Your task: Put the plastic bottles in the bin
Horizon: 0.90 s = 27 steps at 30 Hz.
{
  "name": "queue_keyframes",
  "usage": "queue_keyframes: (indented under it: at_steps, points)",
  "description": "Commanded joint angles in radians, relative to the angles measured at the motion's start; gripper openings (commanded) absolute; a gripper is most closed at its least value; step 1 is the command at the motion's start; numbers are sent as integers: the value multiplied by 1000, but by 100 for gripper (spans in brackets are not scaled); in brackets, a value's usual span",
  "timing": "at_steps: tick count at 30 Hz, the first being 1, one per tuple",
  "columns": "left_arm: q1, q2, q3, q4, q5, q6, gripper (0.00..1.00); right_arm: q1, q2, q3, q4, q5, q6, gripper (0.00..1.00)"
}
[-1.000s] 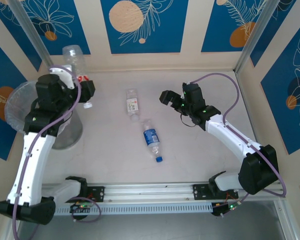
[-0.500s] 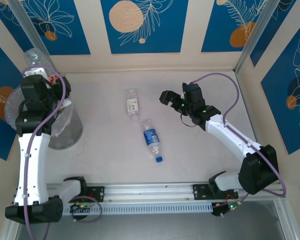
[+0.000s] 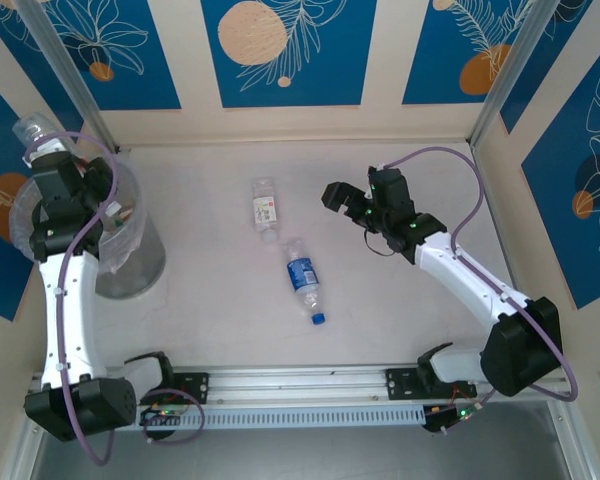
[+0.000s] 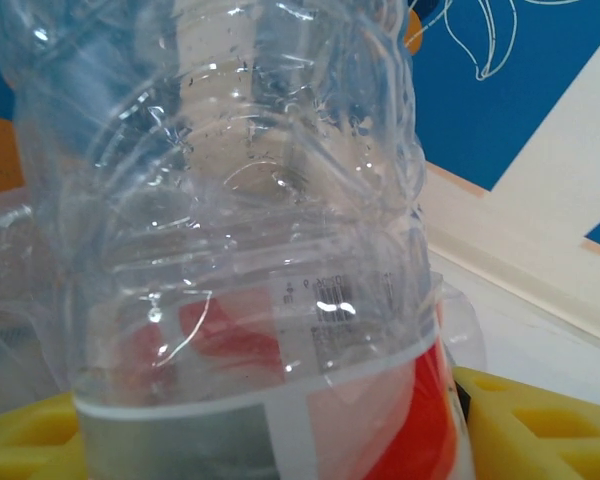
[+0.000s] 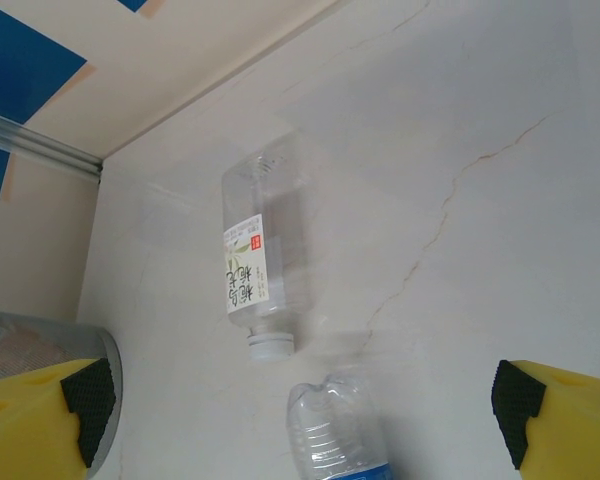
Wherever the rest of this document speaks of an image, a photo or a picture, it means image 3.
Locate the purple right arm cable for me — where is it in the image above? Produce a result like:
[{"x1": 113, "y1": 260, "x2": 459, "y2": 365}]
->
[{"x1": 383, "y1": 146, "x2": 580, "y2": 411}]

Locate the grey slotted cable duct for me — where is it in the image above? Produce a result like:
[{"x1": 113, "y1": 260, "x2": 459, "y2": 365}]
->
[{"x1": 43, "y1": 405, "x2": 427, "y2": 432}]

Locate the aluminium side rail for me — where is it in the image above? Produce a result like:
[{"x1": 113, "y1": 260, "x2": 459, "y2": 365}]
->
[
  {"x1": 549, "y1": 399, "x2": 600, "y2": 480},
  {"x1": 0, "y1": 399, "x2": 49, "y2": 480}
]

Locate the aluminium frame post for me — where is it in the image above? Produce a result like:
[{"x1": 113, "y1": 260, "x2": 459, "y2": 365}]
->
[
  {"x1": 14, "y1": 0, "x2": 131, "y2": 157},
  {"x1": 467, "y1": 0, "x2": 556, "y2": 154}
]

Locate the grey metal plate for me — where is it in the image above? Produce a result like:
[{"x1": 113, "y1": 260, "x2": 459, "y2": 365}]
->
[{"x1": 29, "y1": 403, "x2": 569, "y2": 480}]

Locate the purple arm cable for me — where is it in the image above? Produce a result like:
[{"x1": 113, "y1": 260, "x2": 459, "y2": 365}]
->
[
  {"x1": 383, "y1": 146, "x2": 580, "y2": 411},
  {"x1": 23, "y1": 131, "x2": 205, "y2": 466}
]

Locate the blue label blue cap bottle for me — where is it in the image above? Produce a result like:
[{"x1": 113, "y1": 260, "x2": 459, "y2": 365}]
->
[{"x1": 284, "y1": 239, "x2": 329, "y2": 327}]

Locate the grey metal waste bin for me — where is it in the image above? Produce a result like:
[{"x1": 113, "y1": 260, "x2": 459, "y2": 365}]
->
[{"x1": 7, "y1": 159, "x2": 167, "y2": 301}]

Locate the clear plastic bin liner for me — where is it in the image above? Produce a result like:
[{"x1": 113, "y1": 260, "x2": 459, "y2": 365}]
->
[{"x1": 7, "y1": 159, "x2": 146, "y2": 275}]

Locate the white label clear bottle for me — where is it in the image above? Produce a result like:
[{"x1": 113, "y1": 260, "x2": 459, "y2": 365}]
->
[{"x1": 251, "y1": 177, "x2": 281, "y2": 245}]

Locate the red cap red label bottle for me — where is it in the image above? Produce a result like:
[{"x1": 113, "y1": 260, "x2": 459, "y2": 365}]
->
[{"x1": 11, "y1": 112, "x2": 89, "y2": 174}]

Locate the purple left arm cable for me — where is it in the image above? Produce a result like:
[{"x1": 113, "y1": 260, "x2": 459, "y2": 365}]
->
[{"x1": 23, "y1": 131, "x2": 205, "y2": 466}]

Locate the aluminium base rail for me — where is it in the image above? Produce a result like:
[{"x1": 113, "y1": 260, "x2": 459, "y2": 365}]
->
[{"x1": 22, "y1": 363, "x2": 574, "y2": 410}]

